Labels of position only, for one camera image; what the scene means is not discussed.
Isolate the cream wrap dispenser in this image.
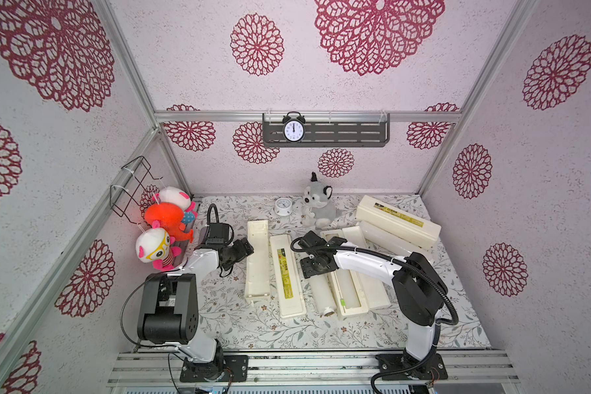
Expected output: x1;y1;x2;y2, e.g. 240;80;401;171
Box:
244;220;307;319
319;225;392;319

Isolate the plastic wrap roll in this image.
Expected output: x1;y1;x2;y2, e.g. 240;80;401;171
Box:
309;275;337;317

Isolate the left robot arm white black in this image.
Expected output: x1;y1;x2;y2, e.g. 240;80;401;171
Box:
136;204;254;380

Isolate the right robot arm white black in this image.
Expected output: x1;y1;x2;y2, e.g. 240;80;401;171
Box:
291;231;459;365

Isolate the floral table mat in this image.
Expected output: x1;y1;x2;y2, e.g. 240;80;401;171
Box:
194;195;491;350

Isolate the grey husky plush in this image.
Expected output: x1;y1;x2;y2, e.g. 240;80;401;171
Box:
302;172;340;229

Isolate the small white round clock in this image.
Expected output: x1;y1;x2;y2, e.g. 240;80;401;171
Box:
274;197;293;217

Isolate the white plush with glasses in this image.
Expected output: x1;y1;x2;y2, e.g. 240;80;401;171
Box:
136;228;182;272

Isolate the red plush toy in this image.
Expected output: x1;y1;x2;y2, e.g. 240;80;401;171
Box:
144;203;194;241

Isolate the white pink plush upper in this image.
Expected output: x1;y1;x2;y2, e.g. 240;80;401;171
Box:
153;186;196;213

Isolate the back right cream dispenser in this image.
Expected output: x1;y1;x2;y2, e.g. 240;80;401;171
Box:
356;195;442;249

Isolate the black alarm clock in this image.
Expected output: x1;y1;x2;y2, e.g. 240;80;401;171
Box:
282;111;306;143

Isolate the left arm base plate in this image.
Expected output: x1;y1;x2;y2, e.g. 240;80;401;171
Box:
180;353;250;383

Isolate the black wire basket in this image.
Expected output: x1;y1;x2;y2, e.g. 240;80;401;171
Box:
108;155;162;225

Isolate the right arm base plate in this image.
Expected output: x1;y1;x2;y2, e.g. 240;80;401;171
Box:
374;349;449;381

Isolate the grey wall shelf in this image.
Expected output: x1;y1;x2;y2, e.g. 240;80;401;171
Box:
261;112;390;148

